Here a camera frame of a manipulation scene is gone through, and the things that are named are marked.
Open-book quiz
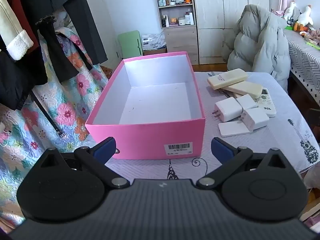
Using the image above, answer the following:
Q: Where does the table with patterned cloth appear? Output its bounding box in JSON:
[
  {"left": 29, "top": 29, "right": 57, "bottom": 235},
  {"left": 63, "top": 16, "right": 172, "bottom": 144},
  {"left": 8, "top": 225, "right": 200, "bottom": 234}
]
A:
[{"left": 284, "top": 27, "right": 320, "bottom": 98}]

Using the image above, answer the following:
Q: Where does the pink cardboard box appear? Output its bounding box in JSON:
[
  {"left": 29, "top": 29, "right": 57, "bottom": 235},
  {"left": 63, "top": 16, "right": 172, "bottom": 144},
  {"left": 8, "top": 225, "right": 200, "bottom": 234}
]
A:
[{"left": 85, "top": 51, "right": 206, "bottom": 160}]

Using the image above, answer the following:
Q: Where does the wooden bookshelf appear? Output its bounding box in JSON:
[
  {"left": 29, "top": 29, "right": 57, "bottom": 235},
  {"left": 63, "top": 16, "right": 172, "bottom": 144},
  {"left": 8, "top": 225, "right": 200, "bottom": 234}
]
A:
[{"left": 153, "top": 0, "right": 199, "bottom": 64}]

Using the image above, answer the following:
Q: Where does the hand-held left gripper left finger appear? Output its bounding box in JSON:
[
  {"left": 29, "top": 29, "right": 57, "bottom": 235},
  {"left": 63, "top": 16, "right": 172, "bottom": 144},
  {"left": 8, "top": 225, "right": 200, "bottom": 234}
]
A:
[{"left": 40, "top": 137, "right": 130, "bottom": 190}]

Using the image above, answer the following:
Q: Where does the white power adapter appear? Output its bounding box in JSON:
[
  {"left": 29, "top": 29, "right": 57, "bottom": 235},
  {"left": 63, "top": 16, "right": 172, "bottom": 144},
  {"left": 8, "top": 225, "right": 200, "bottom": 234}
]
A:
[{"left": 218, "top": 120, "right": 251, "bottom": 137}]

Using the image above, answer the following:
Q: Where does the light wooden wardrobe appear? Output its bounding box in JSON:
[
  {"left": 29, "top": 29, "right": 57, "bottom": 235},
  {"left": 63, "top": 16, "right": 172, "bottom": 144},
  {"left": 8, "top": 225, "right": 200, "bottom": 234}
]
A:
[{"left": 191, "top": 0, "right": 277, "bottom": 65}]

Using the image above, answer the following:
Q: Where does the cream remote control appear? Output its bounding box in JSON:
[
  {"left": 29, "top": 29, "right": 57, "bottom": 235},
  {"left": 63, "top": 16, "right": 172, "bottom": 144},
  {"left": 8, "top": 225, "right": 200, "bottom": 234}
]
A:
[{"left": 222, "top": 81, "right": 263, "bottom": 99}]

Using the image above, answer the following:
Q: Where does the white charger plug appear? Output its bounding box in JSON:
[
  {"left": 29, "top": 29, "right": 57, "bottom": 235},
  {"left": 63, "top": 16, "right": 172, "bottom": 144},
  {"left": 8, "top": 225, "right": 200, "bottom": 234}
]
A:
[
  {"left": 240, "top": 107, "right": 270, "bottom": 131},
  {"left": 236, "top": 94, "right": 258, "bottom": 110},
  {"left": 213, "top": 97, "right": 243, "bottom": 122}
]

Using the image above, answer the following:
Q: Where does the cream coat with fleece cuff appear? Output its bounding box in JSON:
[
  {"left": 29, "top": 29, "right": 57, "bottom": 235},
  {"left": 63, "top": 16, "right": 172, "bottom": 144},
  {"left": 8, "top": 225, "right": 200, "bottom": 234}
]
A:
[{"left": 0, "top": 0, "right": 34, "bottom": 61}]

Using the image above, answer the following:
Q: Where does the red hanging garment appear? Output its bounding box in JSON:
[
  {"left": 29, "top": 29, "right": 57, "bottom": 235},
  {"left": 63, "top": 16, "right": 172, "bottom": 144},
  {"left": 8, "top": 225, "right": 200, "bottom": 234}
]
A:
[{"left": 5, "top": 0, "right": 40, "bottom": 55}]

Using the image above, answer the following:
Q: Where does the white remote control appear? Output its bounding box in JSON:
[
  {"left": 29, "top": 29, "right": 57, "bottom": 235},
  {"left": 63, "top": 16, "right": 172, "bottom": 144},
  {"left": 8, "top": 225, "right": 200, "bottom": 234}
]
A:
[{"left": 255, "top": 88, "right": 277, "bottom": 117}]

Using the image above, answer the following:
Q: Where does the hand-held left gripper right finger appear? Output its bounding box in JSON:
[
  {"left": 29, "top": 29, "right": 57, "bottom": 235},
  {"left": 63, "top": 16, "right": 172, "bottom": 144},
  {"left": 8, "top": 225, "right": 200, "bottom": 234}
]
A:
[{"left": 197, "top": 137, "right": 288, "bottom": 190}]

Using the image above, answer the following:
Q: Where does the grey puffer jacket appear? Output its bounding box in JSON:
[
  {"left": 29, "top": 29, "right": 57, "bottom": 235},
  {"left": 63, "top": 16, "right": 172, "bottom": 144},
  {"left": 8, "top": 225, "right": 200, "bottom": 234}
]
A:
[{"left": 227, "top": 4, "right": 292, "bottom": 88}]

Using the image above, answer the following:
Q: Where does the green stool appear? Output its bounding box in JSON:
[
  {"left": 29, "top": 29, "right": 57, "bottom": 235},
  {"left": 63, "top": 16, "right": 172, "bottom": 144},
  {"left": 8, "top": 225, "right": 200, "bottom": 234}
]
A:
[{"left": 117, "top": 30, "right": 143, "bottom": 60}]

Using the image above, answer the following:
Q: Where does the black hanging jacket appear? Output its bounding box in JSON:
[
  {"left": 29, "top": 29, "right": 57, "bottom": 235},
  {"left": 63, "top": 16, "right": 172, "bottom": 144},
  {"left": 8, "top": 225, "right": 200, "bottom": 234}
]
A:
[{"left": 0, "top": 35, "right": 48, "bottom": 111}]

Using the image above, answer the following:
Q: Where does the black belt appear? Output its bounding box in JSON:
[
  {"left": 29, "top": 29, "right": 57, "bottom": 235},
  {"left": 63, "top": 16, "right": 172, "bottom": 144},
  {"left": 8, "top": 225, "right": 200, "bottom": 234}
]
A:
[{"left": 30, "top": 90, "right": 64, "bottom": 139}]

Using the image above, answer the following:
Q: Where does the black lace-trimmed garment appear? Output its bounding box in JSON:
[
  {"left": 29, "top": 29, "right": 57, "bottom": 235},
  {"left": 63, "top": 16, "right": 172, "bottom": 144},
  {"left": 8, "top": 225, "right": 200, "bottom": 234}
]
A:
[{"left": 35, "top": 15, "right": 79, "bottom": 83}]

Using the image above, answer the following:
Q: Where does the dark grey hanging garment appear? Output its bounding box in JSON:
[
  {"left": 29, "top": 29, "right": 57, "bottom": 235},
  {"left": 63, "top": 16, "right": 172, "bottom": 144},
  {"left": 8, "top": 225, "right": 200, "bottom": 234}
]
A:
[{"left": 47, "top": 0, "right": 108, "bottom": 65}]

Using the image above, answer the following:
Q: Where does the white goose plush toy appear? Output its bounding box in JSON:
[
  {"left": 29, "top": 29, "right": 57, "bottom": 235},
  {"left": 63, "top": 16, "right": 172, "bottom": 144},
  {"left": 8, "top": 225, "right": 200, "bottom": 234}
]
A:
[
  {"left": 297, "top": 5, "right": 314, "bottom": 27},
  {"left": 284, "top": 1, "right": 300, "bottom": 19}
]

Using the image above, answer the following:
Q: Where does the floral quilt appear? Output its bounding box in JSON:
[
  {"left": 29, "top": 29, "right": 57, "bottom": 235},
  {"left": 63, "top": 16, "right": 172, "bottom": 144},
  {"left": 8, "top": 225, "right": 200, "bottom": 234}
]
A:
[{"left": 0, "top": 26, "right": 110, "bottom": 230}]

